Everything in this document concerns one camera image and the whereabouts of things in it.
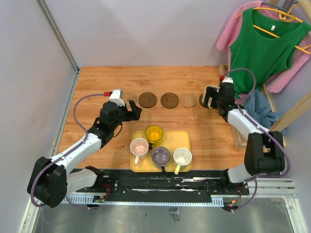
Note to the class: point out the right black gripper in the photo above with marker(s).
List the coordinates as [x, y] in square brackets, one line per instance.
[209, 93]

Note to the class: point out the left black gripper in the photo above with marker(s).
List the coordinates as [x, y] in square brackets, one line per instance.
[133, 115]

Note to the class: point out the cream ceramic mug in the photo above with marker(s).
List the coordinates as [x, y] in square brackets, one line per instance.
[214, 96]

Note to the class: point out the dark brown coaster back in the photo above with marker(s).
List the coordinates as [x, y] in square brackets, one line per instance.
[147, 100]

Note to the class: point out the dark brown coaster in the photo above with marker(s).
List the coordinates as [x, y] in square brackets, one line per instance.
[147, 100]
[200, 100]
[169, 100]

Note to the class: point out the woven coaster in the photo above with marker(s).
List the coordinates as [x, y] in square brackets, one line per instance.
[188, 100]
[129, 96]

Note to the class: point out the purple ceramic mug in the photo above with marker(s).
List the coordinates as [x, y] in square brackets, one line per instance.
[160, 157]

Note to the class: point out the white mug yellow handle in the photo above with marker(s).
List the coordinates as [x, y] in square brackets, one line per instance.
[182, 158]

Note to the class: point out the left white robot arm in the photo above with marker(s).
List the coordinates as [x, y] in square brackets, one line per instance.
[53, 179]

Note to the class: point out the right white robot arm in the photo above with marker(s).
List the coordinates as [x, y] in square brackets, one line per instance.
[264, 153]

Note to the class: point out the yellow glass mug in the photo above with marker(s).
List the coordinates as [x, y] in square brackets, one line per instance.
[154, 135]

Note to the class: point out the pink ceramic mug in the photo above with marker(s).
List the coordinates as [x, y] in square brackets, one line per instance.
[139, 148]

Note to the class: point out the yellow plastic tray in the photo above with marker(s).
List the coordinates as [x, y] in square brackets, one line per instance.
[171, 140]

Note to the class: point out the blue crumpled cloth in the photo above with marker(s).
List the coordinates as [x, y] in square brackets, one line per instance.
[258, 107]

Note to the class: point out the green tank top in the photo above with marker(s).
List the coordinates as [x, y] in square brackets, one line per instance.
[253, 72]

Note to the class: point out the pink t-shirt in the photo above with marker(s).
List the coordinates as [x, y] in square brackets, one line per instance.
[276, 83]

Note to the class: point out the yellow clothes hanger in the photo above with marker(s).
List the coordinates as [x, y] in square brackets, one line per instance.
[262, 36]

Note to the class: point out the aluminium corner profile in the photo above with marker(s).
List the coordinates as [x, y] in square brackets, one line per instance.
[55, 29]

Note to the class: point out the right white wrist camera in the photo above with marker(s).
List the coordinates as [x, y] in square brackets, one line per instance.
[227, 80]

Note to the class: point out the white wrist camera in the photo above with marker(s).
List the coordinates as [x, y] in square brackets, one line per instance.
[227, 80]
[116, 97]

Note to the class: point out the wooden rack frame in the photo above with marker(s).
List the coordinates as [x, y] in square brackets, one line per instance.
[303, 105]

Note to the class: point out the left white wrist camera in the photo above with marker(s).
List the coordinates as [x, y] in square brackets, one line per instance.
[116, 97]

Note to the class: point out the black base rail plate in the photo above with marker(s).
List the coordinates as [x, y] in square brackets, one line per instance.
[202, 188]

